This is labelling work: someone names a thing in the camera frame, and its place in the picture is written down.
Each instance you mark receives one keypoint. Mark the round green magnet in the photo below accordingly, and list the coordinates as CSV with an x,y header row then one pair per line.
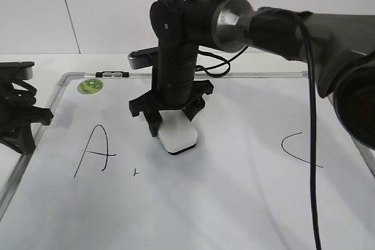
x,y
90,86

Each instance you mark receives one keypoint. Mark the white board with grey frame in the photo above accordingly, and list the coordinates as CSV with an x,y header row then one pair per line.
x,y
99,180

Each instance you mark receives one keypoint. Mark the white board eraser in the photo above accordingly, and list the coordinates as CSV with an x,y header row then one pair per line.
x,y
176,133

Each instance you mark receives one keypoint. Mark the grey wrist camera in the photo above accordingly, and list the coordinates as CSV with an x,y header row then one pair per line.
x,y
141,59
21,70

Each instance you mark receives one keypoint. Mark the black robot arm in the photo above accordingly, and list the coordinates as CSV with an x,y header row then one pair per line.
x,y
338,49

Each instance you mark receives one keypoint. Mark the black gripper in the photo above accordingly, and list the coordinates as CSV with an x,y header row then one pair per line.
x,y
170,91

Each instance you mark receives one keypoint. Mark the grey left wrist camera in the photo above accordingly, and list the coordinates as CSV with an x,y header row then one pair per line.
x,y
21,70

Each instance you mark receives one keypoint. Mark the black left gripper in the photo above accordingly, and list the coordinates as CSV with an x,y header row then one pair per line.
x,y
18,113

